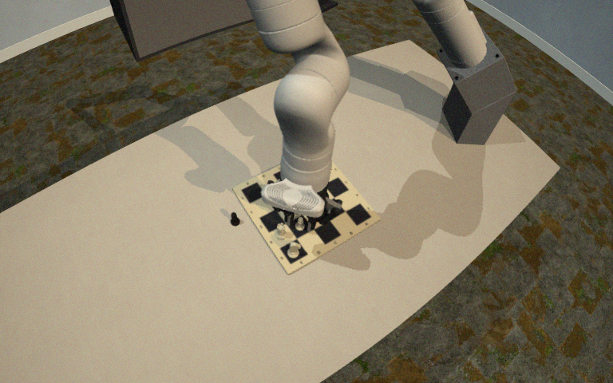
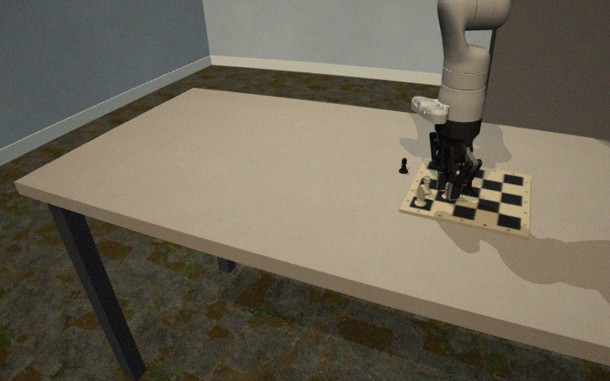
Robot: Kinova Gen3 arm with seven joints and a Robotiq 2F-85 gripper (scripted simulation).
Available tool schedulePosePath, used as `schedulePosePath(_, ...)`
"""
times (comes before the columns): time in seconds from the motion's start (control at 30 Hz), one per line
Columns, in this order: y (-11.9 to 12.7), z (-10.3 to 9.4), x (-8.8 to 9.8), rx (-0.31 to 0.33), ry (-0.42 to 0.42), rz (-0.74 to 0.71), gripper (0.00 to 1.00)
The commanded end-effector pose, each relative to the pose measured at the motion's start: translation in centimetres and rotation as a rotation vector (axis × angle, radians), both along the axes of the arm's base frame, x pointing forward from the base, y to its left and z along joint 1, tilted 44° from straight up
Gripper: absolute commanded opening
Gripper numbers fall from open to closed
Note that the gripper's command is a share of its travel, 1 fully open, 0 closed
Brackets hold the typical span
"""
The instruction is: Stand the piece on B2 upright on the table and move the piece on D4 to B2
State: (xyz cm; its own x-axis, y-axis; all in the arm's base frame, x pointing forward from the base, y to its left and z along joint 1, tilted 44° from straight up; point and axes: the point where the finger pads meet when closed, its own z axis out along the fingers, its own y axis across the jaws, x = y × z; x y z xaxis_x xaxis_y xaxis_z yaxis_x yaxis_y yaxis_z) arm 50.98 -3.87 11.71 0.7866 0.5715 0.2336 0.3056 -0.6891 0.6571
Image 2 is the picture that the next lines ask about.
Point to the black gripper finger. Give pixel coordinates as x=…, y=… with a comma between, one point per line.
x=439, y=160
x=467, y=172

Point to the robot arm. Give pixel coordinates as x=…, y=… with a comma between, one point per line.
x=465, y=66

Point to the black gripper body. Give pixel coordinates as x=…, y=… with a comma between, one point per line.
x=461, y=136

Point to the white pawn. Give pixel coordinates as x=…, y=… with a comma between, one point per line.
x=445, y=194

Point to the white knight chess piece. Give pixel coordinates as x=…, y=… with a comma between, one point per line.
x=421, y=193

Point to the white rook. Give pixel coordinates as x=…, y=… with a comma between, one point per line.
x=426, y=180

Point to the black and cream chessboard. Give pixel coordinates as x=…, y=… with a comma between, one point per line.
x=500, y=202

